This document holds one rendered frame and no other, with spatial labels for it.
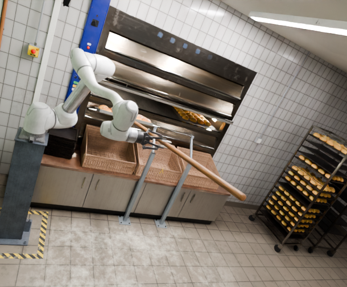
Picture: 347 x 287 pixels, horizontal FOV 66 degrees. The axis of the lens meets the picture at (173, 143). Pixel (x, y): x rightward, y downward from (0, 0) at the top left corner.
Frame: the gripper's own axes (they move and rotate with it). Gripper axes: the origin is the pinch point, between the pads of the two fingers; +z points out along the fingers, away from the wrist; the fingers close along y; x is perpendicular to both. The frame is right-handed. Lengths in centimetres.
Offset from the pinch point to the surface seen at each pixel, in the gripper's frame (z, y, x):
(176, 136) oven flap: 85, 13, -156
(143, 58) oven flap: 8, -62, -137
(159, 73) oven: 32, -54, -141
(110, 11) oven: -38, -91, -131
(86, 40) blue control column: -51, -59, -136
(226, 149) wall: 169, 12, -157
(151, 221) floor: 74, 120, -128
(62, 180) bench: -41, 81, -118
